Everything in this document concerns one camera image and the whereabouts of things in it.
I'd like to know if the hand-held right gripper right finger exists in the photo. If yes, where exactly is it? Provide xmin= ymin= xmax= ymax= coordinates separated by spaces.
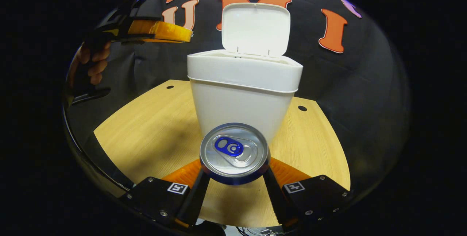
xmin=263 ymin=158 xmax=350 ymax=229

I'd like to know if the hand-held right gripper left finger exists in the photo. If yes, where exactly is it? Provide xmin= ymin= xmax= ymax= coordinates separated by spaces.
xmin=124 ymin=159 xmax=211 ymax=229

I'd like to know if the silver blue pop can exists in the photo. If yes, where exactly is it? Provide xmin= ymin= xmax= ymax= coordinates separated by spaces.
xmin=200 ymin=123 xmax=271 ymax=186

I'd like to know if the white desktop garbage bin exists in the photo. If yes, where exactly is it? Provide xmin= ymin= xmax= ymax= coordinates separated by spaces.
xmin=187 ymin=3 xmax=304 ymax=145

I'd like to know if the wooden desktop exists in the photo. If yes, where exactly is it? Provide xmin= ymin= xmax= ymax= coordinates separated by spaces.
xmin=93 ymin=80 xmax=351 ymax=228

